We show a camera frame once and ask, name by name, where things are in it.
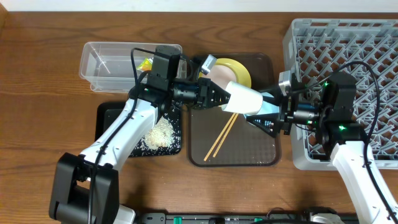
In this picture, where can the green snack wrapper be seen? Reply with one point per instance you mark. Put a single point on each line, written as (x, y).
(146, 65)

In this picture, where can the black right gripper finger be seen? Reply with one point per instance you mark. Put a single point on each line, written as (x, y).
(269, 123)
(272, 94)

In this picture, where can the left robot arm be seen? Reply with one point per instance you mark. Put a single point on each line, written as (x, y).
(86, 186)

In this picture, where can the wooden chopstick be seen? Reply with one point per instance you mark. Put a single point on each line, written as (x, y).
(214, 146)
(225, 133)

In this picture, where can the brown serving tray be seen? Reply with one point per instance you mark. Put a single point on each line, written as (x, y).
(245, 144)

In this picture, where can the grey dishwasher rack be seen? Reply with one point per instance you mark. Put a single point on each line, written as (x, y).
(313, 48)

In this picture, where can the light blue bowl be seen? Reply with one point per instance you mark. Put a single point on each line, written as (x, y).
(267, 108)

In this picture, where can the clear plastic waste bin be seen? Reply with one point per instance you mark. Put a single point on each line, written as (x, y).
(107, 65)

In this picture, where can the black waste tray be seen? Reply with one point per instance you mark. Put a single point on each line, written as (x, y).
(108, 112)

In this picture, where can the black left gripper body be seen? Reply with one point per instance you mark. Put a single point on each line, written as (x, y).
(202, 94)

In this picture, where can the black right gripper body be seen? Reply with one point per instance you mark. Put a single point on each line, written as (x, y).
(285, 116)

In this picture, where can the yellow plate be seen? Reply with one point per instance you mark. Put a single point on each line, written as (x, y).
(241, 72)

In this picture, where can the rice leftovers pile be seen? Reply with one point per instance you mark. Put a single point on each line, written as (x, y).
(161, 135)

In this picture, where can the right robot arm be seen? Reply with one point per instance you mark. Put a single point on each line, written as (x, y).
(343, 140)

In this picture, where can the white green cup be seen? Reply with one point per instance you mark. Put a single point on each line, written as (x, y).
(243, 100)

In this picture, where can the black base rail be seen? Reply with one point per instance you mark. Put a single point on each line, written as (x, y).
(162, 218)

